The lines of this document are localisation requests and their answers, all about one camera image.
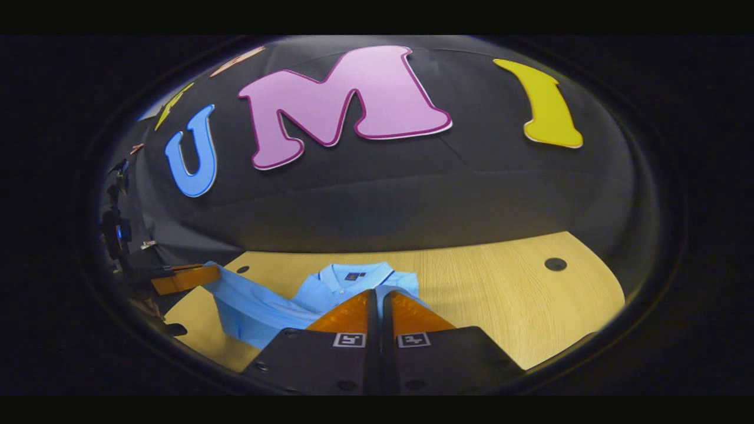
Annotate light blue T-shirt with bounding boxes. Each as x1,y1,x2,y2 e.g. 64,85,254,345
203,261,431,351

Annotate black backdrop cloth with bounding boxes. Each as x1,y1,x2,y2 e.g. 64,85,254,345
97,35,660,295

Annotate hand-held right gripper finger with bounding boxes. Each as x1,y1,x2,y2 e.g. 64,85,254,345
382,290,526,396
240,289,379,396

